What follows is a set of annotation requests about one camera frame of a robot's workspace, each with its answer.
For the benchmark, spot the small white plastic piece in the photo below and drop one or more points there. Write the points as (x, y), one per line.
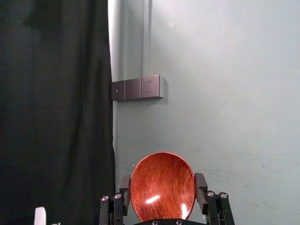
(40, 215)

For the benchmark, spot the grey metal wall bracket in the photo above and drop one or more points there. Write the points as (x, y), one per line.
(138, 88)

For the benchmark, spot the red-brown wooden spoon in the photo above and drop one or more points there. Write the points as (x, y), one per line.
(162, 186)

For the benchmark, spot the black cloth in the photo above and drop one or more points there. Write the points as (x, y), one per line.
(55, 110)

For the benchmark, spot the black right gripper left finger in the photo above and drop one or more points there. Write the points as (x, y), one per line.
(122, 201)

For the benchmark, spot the pale grey wall channel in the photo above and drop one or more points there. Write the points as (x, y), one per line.
(131, 39)

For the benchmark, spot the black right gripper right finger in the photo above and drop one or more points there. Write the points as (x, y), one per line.
(212, 204)

